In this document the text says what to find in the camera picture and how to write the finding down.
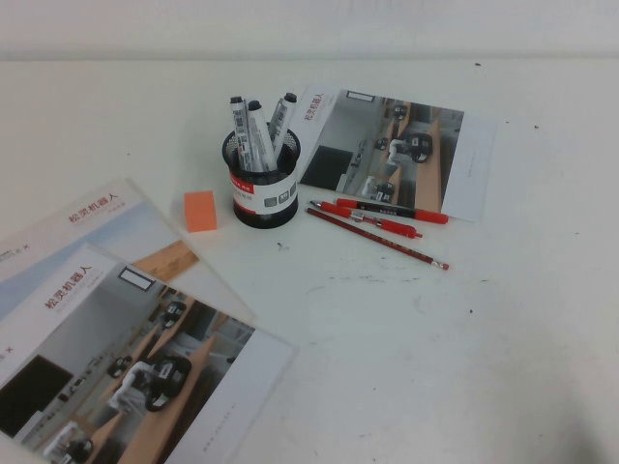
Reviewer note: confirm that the white marker with black cap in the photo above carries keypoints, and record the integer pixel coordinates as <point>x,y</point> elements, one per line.
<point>261,137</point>

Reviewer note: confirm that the black mesh pen holder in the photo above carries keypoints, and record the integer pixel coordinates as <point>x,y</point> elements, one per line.
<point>263,198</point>

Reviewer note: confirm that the red gel pen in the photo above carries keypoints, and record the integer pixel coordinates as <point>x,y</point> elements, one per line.
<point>392,225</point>

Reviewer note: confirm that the red pencil with eraser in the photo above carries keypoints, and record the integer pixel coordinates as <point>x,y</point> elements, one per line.
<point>382,239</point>

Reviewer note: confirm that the red marker with black middle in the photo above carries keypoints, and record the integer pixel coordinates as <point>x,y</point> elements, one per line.
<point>387,211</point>

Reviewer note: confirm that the orange rectangular block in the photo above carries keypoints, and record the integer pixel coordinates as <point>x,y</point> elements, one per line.
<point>200,212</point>

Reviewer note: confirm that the office photo brochure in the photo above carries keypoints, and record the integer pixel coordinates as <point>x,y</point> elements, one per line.
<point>87,319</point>
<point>348,125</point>

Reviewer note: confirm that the white marker with barcode label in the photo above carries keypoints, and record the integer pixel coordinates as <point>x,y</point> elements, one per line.
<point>240,135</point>
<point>283,121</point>

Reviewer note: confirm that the blue and white brochure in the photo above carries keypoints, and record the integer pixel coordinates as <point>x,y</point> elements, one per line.
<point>121,222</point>

